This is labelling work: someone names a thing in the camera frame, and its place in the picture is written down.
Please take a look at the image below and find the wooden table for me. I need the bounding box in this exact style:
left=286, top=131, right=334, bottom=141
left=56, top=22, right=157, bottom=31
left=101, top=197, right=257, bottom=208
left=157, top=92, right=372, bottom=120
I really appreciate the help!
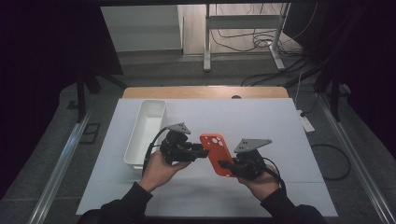
left=121, top=86, right=290, bottom=100

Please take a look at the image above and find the white power strip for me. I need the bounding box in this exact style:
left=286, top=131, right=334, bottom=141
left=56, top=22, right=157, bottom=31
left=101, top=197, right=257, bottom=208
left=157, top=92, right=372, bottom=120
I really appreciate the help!
left=297, top=109, right=316, bottom=134

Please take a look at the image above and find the dark curtain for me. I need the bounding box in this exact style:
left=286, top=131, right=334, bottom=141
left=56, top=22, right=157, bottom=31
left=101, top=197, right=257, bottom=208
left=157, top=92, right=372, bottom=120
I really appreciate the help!
left=283, top=0, right=396, bottom=160
left=0, top=0, right=124, bottom=200

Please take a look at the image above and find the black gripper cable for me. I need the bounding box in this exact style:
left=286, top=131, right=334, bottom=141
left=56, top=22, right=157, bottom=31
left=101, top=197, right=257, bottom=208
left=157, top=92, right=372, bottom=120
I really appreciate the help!
left=141, top=126, right=171, bottom=177
left=262, top=157, right=288, bottom=196

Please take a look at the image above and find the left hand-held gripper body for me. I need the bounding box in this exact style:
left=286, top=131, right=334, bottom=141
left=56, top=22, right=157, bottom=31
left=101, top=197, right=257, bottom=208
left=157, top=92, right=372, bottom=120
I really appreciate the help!
left=160, top=121, right=195, bottom=166

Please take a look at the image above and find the white cabinet panel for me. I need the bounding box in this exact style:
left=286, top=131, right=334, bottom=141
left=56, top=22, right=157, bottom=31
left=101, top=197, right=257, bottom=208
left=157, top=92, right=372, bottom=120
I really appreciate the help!
left=100, top=4, right=185, bottom=53

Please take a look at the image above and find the black looped floor cable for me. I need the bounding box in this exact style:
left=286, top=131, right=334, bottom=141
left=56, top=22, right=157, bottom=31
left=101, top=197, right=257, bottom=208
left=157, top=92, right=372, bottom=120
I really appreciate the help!
left=310, top=143, right=352, bottom=181

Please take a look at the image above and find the person's right hand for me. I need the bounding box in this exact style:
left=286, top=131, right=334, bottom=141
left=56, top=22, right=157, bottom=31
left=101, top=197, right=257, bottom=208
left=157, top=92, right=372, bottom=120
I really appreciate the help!
left=237, top=164, right=280, bottom=203

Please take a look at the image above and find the orange phone case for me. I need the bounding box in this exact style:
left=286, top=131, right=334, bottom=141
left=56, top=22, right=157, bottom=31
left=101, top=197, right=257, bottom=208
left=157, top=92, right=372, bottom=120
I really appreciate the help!
left=199, top=133, right=236, bottom=178

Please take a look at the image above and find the white plastic storage box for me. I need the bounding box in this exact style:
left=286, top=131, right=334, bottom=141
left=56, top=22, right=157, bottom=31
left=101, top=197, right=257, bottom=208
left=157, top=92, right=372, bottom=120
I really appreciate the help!
left=123, top=99, right=168, bottom=171

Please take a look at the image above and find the tangle of black floor cables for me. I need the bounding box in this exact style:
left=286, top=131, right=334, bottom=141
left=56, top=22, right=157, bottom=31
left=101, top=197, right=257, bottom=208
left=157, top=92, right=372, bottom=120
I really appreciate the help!
left=209, top=3, right=316, bottom=88

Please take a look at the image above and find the black metal stand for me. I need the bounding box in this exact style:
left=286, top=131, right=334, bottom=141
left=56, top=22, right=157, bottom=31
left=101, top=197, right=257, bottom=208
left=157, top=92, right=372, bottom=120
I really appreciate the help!
left=75, top=69, right=127, bottom=123
left=313, top=69, right=344, bottom=122

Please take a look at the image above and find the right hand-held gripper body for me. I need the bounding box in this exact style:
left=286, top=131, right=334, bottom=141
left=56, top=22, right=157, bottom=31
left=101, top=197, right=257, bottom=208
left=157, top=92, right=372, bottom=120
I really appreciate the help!
left=232, top=138, right=274, bottom=181

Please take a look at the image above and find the aluminium rail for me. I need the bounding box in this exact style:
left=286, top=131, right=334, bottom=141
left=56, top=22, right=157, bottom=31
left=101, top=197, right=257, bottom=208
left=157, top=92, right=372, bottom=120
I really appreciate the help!
left=317, top=92, right=396, bottom=224
left=28, top=106, right=95, bottom=224

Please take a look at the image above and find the white metal desk frame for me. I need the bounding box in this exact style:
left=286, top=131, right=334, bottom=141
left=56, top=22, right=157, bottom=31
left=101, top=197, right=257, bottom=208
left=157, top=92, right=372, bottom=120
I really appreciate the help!
left=203, top=3, right=291, bottom=73

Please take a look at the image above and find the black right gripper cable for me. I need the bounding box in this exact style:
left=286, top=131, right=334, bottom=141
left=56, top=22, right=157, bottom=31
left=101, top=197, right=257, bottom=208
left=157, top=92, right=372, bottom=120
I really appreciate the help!
left=262, top=157, right=288, bottom=196

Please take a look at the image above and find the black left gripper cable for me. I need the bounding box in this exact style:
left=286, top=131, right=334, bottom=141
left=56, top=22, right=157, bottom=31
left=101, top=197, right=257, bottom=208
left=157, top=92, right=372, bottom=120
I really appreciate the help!
left=141, top=126, right=171, bottom=177

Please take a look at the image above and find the person's left hand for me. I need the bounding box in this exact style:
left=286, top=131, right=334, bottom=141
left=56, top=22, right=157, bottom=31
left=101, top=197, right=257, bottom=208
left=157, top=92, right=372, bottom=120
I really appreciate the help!
left=138, top=149, right=191, bottom=193

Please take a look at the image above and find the white table mat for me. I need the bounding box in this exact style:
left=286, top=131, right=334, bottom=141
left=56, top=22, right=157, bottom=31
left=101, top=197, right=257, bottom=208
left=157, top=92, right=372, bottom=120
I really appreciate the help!
left=76, top=97, right=339, bottom=218

